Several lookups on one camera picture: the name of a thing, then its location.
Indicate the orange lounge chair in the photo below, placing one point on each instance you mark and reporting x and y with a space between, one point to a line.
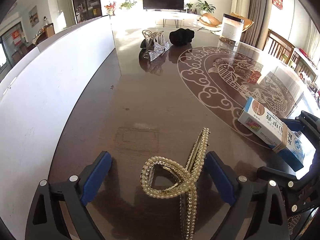
207 21

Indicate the black knitted glove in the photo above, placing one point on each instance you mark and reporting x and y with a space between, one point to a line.
181 37

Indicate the grey curtain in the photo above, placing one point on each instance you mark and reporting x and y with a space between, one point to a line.
259 13

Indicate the pearl gold hair claw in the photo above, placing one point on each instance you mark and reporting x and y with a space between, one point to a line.
184 180

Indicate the red flower plant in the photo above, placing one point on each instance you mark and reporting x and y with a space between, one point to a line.
110 8

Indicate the red wall hanging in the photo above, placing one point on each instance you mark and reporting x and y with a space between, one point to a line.
278 4

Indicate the leafy plant beside television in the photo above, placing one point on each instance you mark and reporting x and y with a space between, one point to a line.
205 7

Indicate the white tv console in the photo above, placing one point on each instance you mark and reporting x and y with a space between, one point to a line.
167 18

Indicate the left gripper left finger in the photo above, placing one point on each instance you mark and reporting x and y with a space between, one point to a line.
45 219

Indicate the black flat television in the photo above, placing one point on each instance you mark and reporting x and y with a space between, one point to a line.
163 0

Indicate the wooden dining chair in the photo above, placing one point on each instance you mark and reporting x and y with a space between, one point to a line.
278 47

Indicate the blue white medicine box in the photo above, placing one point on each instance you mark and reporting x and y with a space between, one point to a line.
272 131

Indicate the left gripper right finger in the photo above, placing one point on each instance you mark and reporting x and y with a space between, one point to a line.
269 220

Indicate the green potted plant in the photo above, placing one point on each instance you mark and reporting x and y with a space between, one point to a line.
127 4

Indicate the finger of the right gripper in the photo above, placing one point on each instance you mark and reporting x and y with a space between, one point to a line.
293 124
281 178

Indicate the clear jar black lid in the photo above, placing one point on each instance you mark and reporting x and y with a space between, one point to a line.
231 31

